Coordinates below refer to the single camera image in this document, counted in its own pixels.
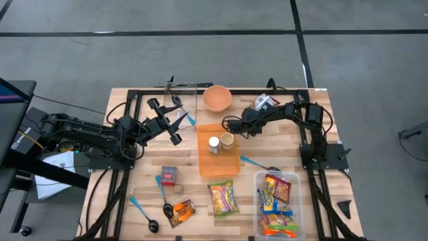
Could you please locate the red orange ramen packet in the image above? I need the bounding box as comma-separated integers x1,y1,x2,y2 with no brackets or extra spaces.
265,173,292,205

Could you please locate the orange translucent plastic bin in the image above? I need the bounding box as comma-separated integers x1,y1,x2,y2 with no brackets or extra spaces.
196,123,242,178

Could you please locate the large clear plastic bin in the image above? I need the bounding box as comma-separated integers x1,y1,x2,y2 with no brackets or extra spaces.
252,169,306,241

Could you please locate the black triangular bracket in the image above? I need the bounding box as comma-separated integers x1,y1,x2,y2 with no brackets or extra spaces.
336,199,353,220

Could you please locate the salmon pink bowl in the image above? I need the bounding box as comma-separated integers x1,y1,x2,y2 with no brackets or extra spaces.
202,84,233,114

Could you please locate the blue yellow ramen packet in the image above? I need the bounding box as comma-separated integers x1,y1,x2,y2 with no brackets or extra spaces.
257,189,294,217

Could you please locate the white lid spice jar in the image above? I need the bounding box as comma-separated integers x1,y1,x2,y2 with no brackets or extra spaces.
208,136,221,155

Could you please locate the white paper sheet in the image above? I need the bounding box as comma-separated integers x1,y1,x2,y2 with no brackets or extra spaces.
34,150,77,201

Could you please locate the black computer case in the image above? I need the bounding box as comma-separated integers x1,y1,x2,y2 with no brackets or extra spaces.
9,106,46,155

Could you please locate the brown orange snack packet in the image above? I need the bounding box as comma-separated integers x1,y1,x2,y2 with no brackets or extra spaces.
168,199,197,230

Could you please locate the black side desk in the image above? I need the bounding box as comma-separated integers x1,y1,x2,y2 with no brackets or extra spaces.
0,78,90,235

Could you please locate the black spoon teal handle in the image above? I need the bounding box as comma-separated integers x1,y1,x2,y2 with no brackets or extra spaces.
154,174,175,220
239,155,282,173
171,94,197,127
129,195,161,234

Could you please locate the red cardboard box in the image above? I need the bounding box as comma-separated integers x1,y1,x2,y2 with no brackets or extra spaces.
160,165,179,187

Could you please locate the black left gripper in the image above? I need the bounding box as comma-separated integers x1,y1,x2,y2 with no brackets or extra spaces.
139,97,189,146

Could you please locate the small clear plastic container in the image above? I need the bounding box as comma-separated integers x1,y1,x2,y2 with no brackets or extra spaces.
163,81,199,134

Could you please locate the green pink ramen packet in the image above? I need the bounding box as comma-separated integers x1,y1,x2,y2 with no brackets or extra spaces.
207,179,241,218

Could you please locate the gold lid spice jar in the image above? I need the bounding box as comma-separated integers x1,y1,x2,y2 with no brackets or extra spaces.
220,132,235,151

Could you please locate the black aluminium table frame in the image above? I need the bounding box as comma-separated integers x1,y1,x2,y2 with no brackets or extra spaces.
75,87,368,241

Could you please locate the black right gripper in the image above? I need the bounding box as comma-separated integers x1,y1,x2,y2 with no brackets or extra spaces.
229,106,268,135

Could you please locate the green orange ramen packet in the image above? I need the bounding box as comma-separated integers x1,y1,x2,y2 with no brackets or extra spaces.
258,213,301,239

